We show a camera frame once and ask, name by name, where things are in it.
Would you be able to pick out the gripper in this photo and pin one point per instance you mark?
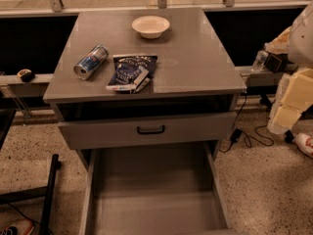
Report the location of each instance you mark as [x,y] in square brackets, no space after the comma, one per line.
[301,40]

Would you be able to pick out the blue chip bag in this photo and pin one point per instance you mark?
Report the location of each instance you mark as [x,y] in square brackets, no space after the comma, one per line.
[132,72]

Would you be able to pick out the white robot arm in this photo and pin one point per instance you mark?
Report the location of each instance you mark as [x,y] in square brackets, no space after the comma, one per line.
[297,40]

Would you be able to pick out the grey middle drawer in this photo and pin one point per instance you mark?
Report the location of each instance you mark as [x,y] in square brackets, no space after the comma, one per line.
[122,132]

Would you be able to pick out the grey drawer cabinet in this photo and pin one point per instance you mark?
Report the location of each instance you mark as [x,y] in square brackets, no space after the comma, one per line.
[194,74]

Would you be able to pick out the grey open bottom drawer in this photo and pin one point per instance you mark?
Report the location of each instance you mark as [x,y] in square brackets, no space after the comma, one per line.
[169,189]

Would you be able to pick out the black small box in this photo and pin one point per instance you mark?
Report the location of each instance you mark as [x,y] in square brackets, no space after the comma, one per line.
[276,63]

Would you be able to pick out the clear plastic bottle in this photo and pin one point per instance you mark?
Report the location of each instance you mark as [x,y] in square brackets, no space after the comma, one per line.
[259,61]

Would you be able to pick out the white red shoe right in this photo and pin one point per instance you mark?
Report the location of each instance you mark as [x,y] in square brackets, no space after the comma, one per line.
[305,144]

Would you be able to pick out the white red shoe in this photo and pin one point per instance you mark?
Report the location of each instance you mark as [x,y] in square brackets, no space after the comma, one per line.
[305,144]
[19,227]

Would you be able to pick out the white paper bowl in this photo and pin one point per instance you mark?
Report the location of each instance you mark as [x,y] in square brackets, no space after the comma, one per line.
[151,27]

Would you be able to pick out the blue silver drink can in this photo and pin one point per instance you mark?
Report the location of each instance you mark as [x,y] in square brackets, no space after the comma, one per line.
[87,65]

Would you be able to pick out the yellow black tape measure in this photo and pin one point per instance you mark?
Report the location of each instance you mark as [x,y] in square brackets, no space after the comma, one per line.
[26,75]

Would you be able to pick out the white red shoe left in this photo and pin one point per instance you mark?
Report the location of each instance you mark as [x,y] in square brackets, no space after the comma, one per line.
[19,227]

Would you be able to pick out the black drawer handle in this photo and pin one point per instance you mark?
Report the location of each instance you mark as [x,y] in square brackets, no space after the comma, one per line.
[150,130]

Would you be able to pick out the black chair frame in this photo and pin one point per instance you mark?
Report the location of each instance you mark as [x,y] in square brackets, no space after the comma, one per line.
[46,192]

